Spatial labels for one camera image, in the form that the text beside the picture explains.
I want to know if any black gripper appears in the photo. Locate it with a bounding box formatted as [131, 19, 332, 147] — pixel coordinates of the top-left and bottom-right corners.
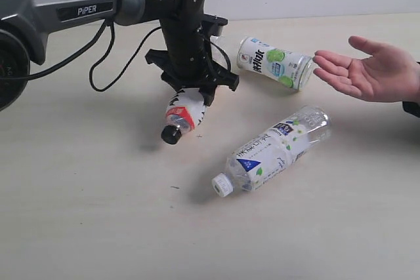
[145, 49, 239, 107]

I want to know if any pink peach drink bottle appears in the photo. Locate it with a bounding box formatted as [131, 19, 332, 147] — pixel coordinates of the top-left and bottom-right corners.
[161, 88, 207, 145]

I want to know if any clear bottle blue triangle label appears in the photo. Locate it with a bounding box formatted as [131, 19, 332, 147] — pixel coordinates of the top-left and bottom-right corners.
[211, 106, 331, 197]

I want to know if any bottle with green lime label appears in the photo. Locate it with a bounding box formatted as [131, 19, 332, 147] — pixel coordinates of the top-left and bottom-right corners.
[209, 35, 315, 92]

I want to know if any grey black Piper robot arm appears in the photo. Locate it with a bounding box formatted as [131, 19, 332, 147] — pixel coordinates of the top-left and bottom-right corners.
[1, 0, 240, 108]

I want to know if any open human hand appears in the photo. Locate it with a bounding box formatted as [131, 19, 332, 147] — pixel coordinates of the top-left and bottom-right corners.
[313, 35, 419, 103]

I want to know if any dark jacket sleeve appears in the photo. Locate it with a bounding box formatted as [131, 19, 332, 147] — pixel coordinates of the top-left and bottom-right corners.
[402, 60, 420, 119]

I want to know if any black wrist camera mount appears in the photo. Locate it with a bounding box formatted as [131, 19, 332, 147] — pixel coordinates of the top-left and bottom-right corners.
[201, 14, 228, 37]

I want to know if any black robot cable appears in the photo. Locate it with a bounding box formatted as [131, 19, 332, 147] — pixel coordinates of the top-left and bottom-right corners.
[0, 19, 232, 92]

